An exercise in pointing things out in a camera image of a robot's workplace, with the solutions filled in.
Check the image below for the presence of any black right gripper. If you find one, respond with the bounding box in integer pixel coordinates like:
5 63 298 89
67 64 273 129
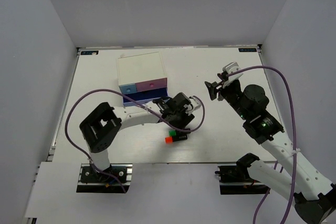
205 79 250 120

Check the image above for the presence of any green highlighter marker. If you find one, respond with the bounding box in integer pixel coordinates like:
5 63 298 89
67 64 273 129
169 130 189 136

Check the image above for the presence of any orange highlighter marker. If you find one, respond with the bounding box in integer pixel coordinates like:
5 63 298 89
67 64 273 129
165 135 188 144

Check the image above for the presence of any pink drawer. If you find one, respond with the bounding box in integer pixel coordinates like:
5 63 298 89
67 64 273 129
135 78 167 92

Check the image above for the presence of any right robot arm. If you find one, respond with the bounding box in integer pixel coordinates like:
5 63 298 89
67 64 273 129
205 77 335 223

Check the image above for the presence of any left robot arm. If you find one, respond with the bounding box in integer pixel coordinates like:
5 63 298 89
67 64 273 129
79 92 201 182

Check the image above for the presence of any right table label sticker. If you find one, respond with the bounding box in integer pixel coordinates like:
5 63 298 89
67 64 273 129
238 48 257 52

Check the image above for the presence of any table label sticker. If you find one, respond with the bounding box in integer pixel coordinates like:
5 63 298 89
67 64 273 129
238 48 257 52
80 50 99 55

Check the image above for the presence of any cream drawer cabinet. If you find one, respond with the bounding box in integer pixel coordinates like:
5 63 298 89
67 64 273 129
117 52 166 85

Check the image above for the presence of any left table label sticker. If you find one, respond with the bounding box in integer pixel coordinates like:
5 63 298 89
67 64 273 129
80 50 99 55

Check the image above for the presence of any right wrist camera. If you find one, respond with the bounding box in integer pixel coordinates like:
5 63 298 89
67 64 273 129
223 61 243 87

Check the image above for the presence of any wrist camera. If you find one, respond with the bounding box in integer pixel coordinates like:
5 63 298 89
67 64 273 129
223 61 243 87
186 96 202 113

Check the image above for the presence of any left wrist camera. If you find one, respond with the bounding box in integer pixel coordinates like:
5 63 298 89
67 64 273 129
186 96 202 113

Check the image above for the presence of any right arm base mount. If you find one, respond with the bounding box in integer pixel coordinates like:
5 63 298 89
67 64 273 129
214 165 269 195

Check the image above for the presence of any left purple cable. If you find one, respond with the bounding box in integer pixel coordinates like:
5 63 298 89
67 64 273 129
65 89 206 193

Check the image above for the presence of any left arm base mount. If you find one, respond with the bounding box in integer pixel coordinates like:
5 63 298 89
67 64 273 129
76 164 133 194

